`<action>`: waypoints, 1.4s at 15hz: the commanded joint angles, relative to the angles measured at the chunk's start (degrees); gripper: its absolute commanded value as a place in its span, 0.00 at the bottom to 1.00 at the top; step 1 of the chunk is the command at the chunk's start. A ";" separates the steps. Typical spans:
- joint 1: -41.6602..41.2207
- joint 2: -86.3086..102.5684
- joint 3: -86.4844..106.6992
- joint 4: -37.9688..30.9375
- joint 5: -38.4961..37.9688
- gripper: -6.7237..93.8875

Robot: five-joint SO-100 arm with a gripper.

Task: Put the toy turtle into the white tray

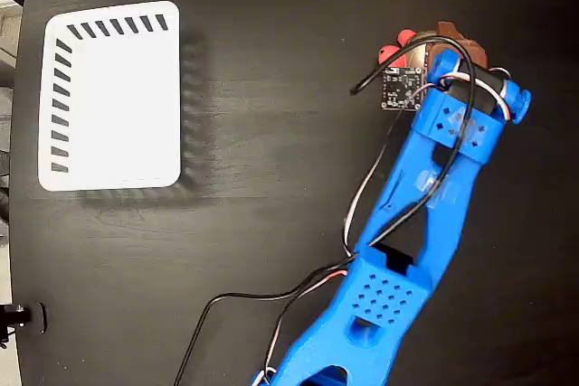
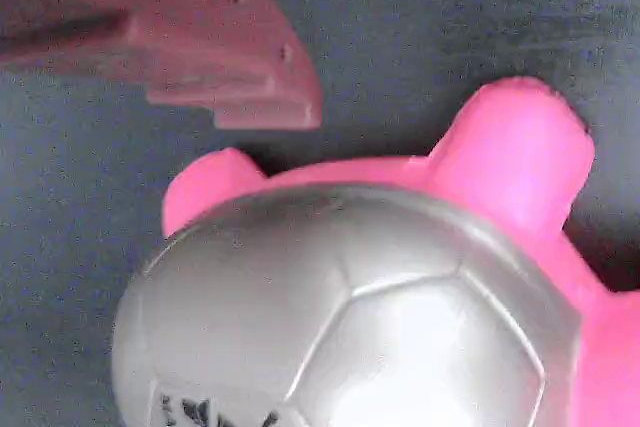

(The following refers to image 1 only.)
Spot red turtle toy silver shell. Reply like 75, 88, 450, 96
376, 28, 436, 70

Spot white slotted tray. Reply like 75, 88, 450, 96
37, 0, 183, 193

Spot black table clamp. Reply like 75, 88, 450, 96
0, 302, 48, 347

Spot camera circuit board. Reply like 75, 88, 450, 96
380, 64, 430, 112

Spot white red servo wires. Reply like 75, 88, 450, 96
252, 67, 513, 386

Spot black camera cable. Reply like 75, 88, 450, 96
173, 34, 479, 386

